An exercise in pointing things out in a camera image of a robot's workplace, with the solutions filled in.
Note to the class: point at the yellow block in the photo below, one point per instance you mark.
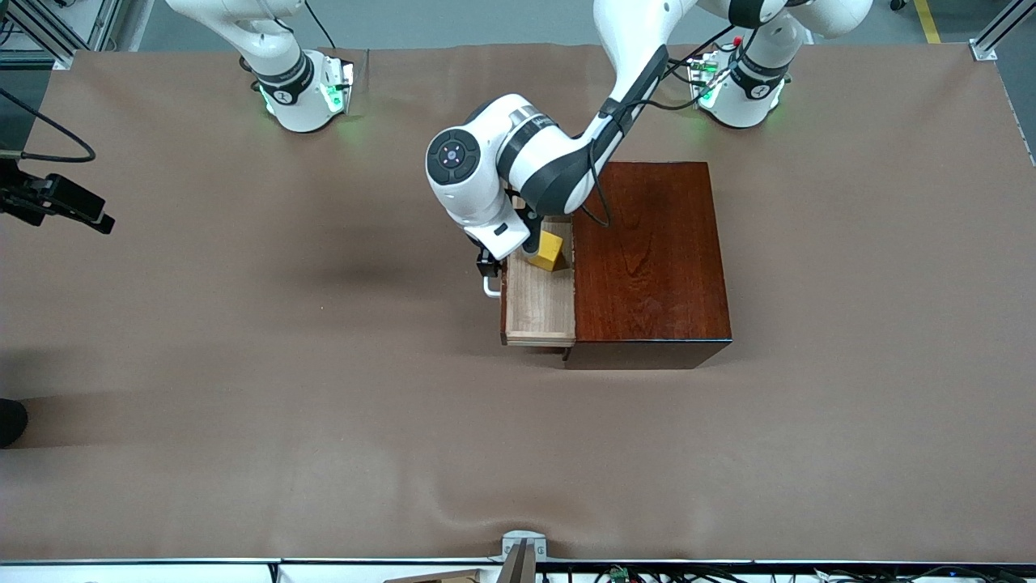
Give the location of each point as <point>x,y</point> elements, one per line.
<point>550,255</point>

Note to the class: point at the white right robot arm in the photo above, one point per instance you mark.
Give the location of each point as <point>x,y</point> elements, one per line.
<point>291,89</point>

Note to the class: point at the dark brown wooden cabinet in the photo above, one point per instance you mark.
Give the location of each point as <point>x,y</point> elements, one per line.
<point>647,259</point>

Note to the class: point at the black round shoe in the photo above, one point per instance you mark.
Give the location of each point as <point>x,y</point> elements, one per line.
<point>10,423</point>

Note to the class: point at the brown table cloth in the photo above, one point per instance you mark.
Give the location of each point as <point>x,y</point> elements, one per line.
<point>324,453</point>

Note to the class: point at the tan wooden board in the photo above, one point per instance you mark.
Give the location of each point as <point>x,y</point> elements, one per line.
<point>445,577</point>

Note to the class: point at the aluminium frame profile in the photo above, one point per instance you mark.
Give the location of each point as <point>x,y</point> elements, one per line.
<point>991,40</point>
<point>48,36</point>

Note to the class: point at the grey metal clamp bracket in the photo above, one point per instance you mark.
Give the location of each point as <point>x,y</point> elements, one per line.
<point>524,541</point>

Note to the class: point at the white table edge rail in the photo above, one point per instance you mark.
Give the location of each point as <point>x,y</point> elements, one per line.
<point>162,573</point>

